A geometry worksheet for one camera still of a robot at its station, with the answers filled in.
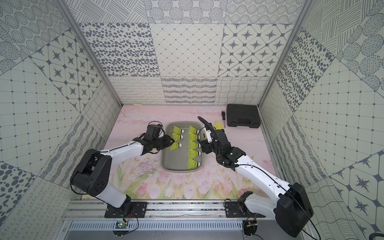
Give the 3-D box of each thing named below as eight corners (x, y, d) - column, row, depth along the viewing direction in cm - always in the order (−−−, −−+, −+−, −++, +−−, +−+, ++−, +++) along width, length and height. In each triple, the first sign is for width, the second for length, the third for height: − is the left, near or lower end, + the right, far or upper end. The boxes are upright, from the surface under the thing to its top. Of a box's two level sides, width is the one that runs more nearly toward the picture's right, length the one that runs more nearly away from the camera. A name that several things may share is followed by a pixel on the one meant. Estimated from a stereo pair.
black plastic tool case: (227, 126, 108) (228, 122, 105) (226, 107, 121) (227, 103, 118) (260, 128, 107) (262, 124, 103) (255, 108, 120) (257, 105, 116)
